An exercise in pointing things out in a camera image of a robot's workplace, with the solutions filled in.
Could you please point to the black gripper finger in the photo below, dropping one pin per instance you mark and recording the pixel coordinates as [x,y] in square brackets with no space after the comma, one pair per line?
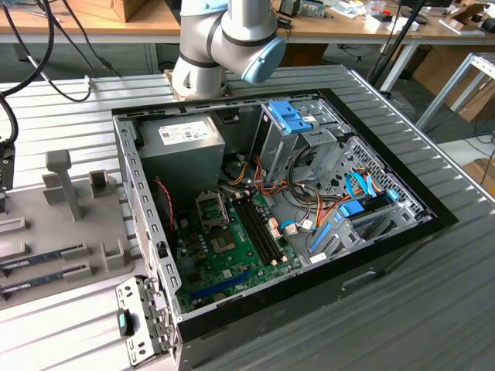
[3,203]

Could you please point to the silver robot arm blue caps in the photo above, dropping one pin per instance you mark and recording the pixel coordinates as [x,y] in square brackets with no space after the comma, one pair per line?
[197,35]

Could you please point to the CPU socket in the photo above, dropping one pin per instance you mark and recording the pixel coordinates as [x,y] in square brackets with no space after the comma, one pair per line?
[222,241]

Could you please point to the grey parts rack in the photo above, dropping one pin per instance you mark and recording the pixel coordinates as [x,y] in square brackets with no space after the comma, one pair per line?
[58,232]

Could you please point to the blue RAM stick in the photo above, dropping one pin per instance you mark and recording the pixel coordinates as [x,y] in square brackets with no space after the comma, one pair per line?
[42,279]
[42,258]

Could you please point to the wooden desk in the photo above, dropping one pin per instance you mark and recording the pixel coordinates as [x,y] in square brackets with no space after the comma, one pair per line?
[425,33]
[96,27]

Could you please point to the black latch blue stripe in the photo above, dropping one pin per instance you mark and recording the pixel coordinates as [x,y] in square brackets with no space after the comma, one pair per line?
[123,322]

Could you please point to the grey power supply unit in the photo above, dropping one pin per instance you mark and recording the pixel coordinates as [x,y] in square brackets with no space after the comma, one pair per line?
[181,166]

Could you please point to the cardboard box on desk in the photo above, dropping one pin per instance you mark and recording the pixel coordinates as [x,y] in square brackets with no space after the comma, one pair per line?
[116,9]

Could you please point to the green motherboard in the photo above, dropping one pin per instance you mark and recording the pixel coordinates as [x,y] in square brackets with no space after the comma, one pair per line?
[216,270]

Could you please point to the blue expansion slot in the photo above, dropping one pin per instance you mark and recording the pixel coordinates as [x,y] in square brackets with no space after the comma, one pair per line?
[224,284]

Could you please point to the silver coin cell battery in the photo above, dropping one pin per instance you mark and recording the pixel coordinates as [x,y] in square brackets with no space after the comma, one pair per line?
[220,297]

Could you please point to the black RAM slot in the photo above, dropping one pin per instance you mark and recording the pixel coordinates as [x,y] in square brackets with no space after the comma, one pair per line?
[257,232]
[261,232]
[253,232]
[265,232]

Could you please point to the grey metal drive cage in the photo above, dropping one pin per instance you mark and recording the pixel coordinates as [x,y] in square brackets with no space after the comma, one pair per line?
[278,150]

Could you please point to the blue plastic drive latch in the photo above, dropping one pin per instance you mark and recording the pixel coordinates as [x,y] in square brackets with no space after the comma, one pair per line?
[290,116]

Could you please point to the brown cardboard box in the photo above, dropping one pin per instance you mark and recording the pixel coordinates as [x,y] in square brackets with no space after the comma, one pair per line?
[305,54]

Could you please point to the black open PC case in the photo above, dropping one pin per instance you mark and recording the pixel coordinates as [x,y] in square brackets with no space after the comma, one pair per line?
[309,293]

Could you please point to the hard disk in blue carrier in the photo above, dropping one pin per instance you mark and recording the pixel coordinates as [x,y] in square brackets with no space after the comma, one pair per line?
[352,209]

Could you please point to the perforated grey disk bay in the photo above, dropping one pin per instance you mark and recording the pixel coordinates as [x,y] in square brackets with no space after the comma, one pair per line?
[361,152]

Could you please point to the white box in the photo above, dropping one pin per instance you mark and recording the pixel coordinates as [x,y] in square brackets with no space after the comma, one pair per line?
[373,24]

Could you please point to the black tripod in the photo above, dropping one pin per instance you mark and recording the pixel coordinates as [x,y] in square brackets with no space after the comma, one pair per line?
[399,31]

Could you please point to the large cardboard boxes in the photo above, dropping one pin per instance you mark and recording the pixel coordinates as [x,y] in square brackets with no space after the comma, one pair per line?
[433,73]

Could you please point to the small cardboard box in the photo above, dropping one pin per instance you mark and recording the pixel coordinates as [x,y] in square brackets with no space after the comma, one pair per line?
[479,174]

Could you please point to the open cardboard box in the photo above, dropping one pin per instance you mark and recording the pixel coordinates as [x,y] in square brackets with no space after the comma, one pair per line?
[464,15]

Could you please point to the grey metal slot bracket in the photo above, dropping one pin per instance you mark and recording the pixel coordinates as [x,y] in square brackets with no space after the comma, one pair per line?
[133,286]

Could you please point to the blue plastic rail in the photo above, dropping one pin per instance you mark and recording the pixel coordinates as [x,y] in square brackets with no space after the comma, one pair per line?
[321,237]

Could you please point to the aluminium profile frame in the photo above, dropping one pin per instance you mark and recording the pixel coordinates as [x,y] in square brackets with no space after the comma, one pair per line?
[447,92]

